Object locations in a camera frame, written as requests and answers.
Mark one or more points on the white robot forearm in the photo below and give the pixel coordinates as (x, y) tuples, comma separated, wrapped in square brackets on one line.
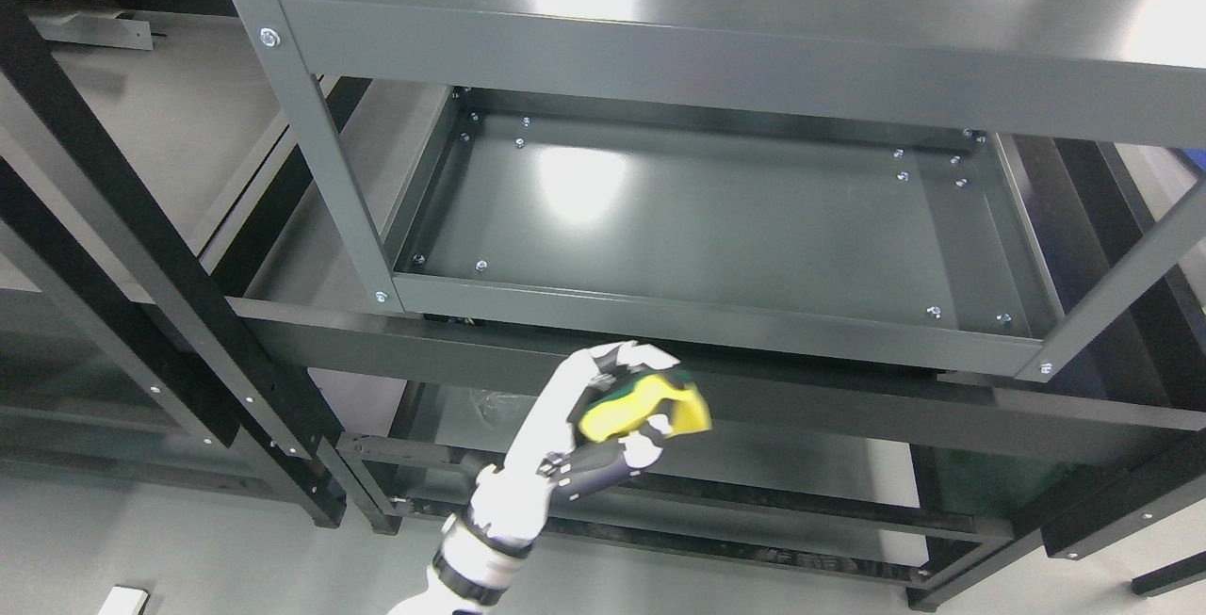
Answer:
[(469, 573)]

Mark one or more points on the green yellow sponge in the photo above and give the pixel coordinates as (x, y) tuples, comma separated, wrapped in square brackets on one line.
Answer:
[(670, 400)]

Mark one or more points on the black metal rack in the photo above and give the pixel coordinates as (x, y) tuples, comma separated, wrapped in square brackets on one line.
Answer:
[(162, 209)]

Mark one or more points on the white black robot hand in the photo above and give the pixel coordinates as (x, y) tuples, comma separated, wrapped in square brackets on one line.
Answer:
[(549, 459)]

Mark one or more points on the grey metal shelf unit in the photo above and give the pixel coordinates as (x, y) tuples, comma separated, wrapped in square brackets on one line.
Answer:
[(810, 179)]

